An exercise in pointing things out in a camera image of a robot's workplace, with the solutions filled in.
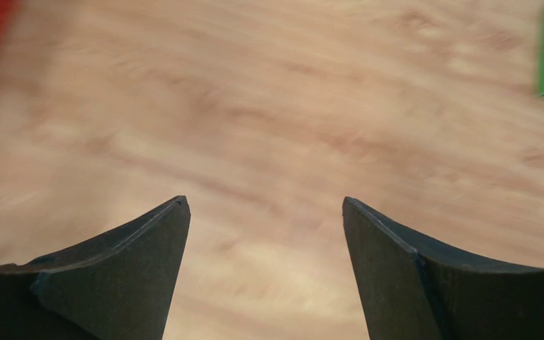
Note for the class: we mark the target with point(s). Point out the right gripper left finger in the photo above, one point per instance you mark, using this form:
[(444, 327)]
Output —
[(116, 285)]

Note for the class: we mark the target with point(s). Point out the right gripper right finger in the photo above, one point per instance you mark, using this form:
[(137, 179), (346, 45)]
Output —
[(413, 286)]

